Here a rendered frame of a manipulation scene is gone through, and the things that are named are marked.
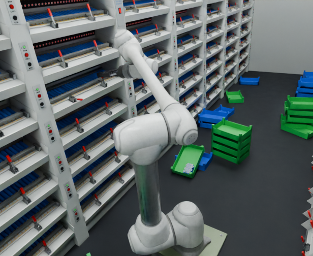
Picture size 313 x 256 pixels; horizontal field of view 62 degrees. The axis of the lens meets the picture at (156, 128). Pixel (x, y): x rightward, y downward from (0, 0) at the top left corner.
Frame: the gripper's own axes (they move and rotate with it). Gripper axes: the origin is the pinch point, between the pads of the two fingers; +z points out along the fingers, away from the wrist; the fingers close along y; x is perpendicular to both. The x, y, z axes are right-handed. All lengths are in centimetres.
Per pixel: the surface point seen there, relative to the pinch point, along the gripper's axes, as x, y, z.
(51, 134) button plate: -19, -47, 1
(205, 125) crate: -100, 135, 4
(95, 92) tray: -8.5, -10.2, 0.1
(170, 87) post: -38, 88, 9
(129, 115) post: -36.3, 18.0, 4.8
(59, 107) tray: -7.6, -36.5, 1.6
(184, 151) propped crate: -94, 65, -5
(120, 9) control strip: 34.3, 23.0, -9.0
